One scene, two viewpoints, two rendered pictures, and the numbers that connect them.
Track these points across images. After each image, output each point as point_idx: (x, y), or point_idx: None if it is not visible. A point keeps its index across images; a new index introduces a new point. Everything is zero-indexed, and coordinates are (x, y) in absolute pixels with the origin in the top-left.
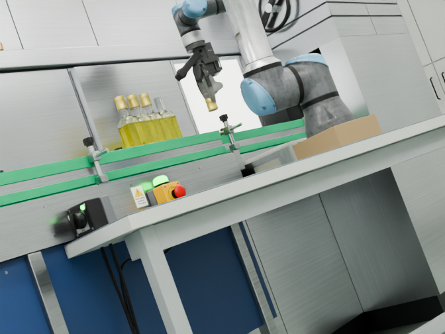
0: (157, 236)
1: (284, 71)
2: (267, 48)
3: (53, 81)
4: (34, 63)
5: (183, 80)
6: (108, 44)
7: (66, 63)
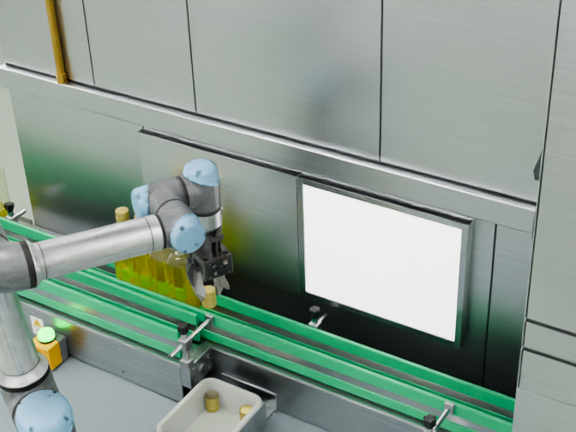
0: None
1: (14, 399)
2: (2, 366)
3: (121, 131)
4: (93, 110)
5: (311, 211)
6: (212, 114)
7: (133, 123)
